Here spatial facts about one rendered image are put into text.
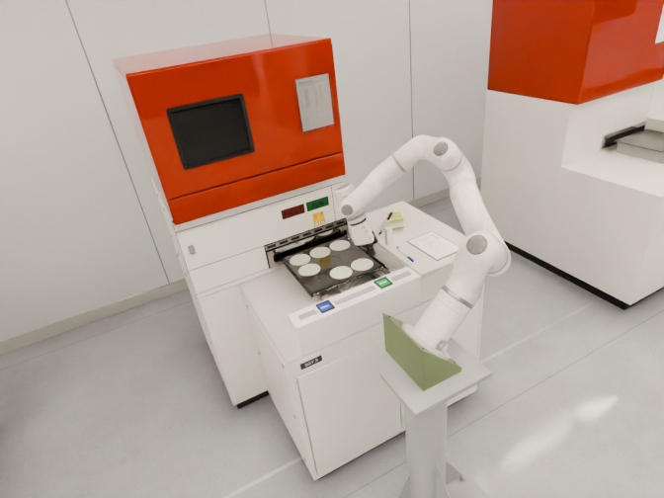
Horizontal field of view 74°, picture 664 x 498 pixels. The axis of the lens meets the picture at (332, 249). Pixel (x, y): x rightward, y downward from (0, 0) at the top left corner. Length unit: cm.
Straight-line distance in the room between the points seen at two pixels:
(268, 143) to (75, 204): 188
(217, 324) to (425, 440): 110
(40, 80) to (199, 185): 166
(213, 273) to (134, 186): 150
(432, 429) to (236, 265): 111
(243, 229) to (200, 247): 21
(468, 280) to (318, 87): 102
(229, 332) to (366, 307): 85
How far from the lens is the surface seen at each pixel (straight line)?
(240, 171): 193
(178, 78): 181
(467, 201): 160
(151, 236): 362
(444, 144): 165
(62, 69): 333
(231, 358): 243
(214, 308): 223
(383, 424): 225
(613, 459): 259
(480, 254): 145
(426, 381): 154
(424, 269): 185
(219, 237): 206
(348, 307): 168
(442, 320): 151
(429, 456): 193
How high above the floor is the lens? 199
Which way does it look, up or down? 30 degrees down
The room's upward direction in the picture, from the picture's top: 8 degrees counter-clockwise
